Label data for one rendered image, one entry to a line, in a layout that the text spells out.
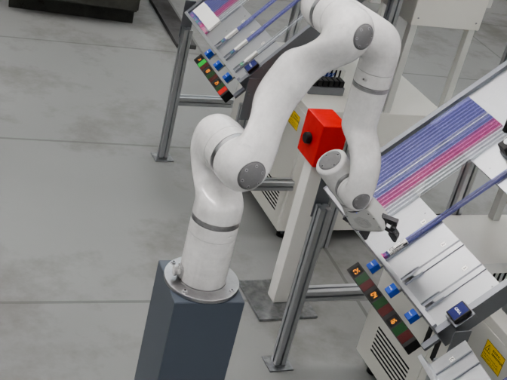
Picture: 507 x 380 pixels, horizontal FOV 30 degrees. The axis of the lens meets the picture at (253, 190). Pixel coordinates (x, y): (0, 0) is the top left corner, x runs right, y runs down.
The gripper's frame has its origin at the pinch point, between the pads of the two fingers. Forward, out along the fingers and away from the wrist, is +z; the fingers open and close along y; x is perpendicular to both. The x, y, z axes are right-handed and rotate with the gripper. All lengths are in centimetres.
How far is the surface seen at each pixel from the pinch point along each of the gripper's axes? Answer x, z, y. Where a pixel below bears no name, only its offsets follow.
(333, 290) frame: 7, 47, -43
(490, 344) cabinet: -6.6, 41.3, 19.4
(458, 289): -8.9, 8.7, 22.9
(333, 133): 50, 16, -47
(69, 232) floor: 4, 22, -154
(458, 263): -1.1, 8.9, 20.1
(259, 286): 16, 67, -92
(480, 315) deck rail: -14.0, 11.5, 29.9
